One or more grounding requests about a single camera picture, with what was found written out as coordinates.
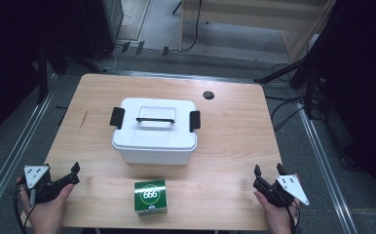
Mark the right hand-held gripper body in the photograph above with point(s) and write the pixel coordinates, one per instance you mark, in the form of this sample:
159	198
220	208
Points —
290	187

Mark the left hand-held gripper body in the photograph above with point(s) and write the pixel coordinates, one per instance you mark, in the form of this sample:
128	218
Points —
35	175

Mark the green cube carton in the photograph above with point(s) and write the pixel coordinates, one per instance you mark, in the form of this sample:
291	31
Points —
150	196

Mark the white plastic storage box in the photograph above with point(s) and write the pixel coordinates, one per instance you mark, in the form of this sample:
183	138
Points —
157	156

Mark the white lid with black clips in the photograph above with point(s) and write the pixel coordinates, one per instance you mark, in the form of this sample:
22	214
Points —
157	133

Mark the person's right hand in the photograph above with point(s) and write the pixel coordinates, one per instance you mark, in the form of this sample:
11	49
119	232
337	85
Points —
278	221

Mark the person's left hand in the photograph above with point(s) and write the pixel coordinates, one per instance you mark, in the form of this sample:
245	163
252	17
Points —
46	217

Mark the black tripod stand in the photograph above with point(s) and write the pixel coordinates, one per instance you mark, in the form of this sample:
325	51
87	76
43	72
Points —
309	81

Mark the black metal stand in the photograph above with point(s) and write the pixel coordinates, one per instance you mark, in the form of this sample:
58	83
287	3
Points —
42	71

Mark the dark curtain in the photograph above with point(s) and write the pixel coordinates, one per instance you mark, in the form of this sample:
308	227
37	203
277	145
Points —
364	81
4	65

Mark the black tape strip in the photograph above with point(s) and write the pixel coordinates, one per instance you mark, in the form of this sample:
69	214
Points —
165	51
125	47
140	47

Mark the black cabinet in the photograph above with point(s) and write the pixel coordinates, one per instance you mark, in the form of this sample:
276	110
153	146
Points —
101	26

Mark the light wooden furniture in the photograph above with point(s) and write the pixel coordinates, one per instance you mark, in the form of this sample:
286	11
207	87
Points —
241	16

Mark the metal floor rail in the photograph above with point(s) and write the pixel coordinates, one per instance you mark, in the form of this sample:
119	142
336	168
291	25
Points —
325	165
17	152

